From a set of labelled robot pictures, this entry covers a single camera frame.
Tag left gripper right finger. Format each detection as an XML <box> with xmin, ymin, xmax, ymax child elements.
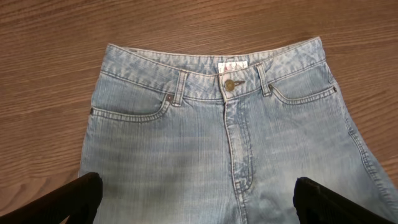
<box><xmin>293</xmin><ymin>177</ymin><xmax>393</xmax><ymax>224</ymax></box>

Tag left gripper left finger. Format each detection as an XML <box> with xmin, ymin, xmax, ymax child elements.
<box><xmin>1</xmin><ymin>172</ymin><xmax>103</xmax><ymax>224</ymax></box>

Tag light blue denim shorts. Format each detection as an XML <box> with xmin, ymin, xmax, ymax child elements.
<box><xmin>79</xmin><ymin>37</ymin><xmax>397</xmax><ymax>223</ymax></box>

